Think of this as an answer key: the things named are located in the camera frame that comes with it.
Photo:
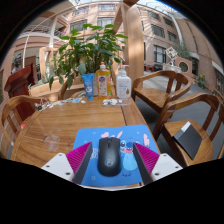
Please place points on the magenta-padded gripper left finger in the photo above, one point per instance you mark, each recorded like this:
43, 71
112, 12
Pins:
77, 159

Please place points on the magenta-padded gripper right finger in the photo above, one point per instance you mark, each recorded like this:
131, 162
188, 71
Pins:
149, 160

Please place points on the black computer mouse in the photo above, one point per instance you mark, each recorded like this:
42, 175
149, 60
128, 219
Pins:
109, 156

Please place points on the blue cartoon print mouse pad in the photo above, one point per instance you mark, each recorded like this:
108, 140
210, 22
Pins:
133, 133

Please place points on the black flat box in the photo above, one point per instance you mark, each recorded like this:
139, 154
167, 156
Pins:
190, 140

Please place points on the wooden armchair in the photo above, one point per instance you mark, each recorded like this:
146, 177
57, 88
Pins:
176, 110
65, 91
156, 96
13, 110

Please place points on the white earphones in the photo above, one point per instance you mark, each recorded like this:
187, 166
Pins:
111, 102

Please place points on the blue tube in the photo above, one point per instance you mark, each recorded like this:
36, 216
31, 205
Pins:
88, 87

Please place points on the white pump bottle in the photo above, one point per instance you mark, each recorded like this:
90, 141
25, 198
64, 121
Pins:
123, 85

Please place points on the yellow liquid soap bottle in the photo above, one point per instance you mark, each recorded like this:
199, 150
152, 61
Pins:
103, 81

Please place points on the dark red wooden podium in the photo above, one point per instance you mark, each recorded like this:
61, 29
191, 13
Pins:
18, 86

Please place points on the white geometric sculpture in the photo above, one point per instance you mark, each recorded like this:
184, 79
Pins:
172, 55

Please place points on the green plant in white pot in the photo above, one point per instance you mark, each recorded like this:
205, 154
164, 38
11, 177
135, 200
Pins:
86, 46

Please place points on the dark bust statue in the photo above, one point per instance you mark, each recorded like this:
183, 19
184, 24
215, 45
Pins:
17, 63

